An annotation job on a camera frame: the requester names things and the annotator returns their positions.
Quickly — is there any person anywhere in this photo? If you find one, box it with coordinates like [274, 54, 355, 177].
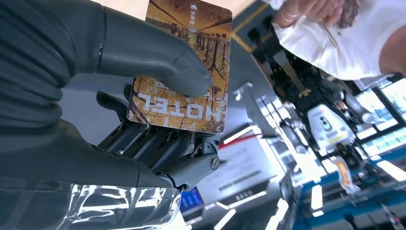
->
[263, 0, 406, 81]

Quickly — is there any grey kiosk stand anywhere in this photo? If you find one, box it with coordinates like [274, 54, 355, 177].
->
[233, 82, 281, 139]

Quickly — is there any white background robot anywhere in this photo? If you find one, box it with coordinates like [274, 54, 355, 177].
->
[279, 79, 378, 172]

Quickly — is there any red barrier belt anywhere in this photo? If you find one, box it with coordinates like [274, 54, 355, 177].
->
[219, 133, 264, 150]

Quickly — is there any white info display board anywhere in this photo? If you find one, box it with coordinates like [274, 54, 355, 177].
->
[180, 144, 280, 223]

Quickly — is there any silver bangle bracelet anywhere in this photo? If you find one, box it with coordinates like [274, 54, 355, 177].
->
[280, 7, 299, 23]

